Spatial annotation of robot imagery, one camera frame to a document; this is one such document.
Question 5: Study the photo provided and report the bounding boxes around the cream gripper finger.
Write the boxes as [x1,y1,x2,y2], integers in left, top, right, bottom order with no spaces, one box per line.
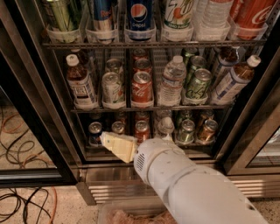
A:
[101,131,137,164]

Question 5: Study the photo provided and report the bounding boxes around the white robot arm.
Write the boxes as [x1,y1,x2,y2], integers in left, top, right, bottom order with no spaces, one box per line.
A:
[101,132,269,224]

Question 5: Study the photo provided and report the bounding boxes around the gold can bottom left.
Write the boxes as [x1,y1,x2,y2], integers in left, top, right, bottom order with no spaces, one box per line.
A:
[111,121,125,135]

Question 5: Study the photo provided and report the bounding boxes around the red can bottom shelf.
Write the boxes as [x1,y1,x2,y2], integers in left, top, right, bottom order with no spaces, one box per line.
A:
[135,120,150,144]

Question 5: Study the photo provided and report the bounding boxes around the blue can bottom shelf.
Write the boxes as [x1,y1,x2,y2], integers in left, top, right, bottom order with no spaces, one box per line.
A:
[88,122,103,146]

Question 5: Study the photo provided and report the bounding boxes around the bottom shelf water bottle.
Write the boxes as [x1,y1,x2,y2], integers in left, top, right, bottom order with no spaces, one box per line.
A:
[156,116,175,141]

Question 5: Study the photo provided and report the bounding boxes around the shelf water bottle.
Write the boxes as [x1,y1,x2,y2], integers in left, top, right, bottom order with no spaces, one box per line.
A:
[159,55,186,107]
[194,0,234,29]
[156,116,175,141]

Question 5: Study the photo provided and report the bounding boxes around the front white soda can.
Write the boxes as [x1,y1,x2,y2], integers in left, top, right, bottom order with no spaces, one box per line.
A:
[101,72,124,103]

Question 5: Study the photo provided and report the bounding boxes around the green can bottom shelf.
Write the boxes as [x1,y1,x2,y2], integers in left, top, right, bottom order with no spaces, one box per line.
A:
[177,119,195,144]

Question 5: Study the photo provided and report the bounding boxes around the front red cola can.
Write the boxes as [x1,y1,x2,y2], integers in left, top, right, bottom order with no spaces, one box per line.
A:
[132,72,152,103]

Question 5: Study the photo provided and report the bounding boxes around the middle shelf water bottle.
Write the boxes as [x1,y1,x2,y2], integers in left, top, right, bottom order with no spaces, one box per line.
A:
[159,55,186,107]

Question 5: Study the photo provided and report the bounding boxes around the brown can bottom right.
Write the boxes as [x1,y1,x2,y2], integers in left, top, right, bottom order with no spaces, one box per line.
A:
[197,119,218,142]

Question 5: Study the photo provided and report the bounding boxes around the rear white soda can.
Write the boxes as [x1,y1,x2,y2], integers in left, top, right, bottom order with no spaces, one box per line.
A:
[105,58,124,81]

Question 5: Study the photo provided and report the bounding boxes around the rear red cola can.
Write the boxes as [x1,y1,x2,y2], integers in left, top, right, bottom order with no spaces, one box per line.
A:
[132,48,148,61]

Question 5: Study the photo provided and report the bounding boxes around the left glass fridge door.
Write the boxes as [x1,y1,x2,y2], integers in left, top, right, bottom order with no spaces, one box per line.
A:
[0,53,77,188]

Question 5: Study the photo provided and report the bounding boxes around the glass fridge door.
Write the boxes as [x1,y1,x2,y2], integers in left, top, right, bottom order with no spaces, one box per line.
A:
[214,48,280,176]
[0,53,77,188]

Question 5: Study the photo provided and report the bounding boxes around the right glass fridge door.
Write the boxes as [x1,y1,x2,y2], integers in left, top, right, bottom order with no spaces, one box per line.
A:
[214,48,280,176]

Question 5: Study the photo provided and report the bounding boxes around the blue pepsi can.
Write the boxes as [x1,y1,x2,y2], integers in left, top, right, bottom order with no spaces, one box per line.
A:
[126,0,152,40]

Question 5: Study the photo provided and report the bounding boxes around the blue energy drink can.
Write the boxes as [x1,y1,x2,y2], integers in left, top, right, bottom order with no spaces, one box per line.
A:
[92,0,115,45]

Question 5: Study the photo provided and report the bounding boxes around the white green soda can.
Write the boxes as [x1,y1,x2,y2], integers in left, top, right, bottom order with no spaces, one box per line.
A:
[164,0,194,30]

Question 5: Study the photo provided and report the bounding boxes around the tall green can top shelf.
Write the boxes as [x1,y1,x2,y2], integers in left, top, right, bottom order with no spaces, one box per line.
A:
[46,0,82,43]

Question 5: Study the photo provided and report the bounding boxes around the top shelf water bottle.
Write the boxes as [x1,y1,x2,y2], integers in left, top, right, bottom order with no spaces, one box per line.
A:
[194,0,234,29]

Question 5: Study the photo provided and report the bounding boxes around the large red cola can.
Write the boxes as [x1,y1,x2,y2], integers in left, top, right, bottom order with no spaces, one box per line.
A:
[229,0,277,40]

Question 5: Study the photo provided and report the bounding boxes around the left iced tea bottle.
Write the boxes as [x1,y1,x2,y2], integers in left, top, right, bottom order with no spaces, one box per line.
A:
[66,54,96,105]

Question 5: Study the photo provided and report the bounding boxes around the clear plastic food container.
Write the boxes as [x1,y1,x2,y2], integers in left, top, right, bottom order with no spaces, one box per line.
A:
[97,199,177,224]

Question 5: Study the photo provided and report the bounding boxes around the steel refrigerator cabinet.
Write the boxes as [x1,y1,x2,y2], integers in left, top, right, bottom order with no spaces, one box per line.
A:
[0,0,280,205]

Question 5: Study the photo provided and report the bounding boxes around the right front tea bottle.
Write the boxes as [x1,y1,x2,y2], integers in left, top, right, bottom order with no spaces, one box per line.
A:
[210,55,261,105]

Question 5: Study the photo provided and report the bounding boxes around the right rear tea bottle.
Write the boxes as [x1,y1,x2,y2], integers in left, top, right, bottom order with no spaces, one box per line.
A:
[212,46,239,88]

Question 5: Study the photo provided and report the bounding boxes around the middle wire shelf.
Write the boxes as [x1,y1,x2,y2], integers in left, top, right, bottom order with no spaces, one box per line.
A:
[70,105,232,114]

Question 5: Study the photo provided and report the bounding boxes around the wire shelf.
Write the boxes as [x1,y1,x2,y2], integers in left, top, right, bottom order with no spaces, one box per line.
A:
[70,105,232,114]
[42,38,267,49]

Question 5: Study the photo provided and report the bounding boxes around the black floor cables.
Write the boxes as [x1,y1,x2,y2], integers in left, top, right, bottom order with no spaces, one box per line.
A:
[0,104,53,224]

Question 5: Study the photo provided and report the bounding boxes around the orange floor cable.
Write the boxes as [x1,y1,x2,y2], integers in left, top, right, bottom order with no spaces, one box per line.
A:
[0,112,58,224]

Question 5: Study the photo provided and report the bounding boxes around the top wire shelf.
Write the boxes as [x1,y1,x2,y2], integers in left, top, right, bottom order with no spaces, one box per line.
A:
[42,38,267,49]

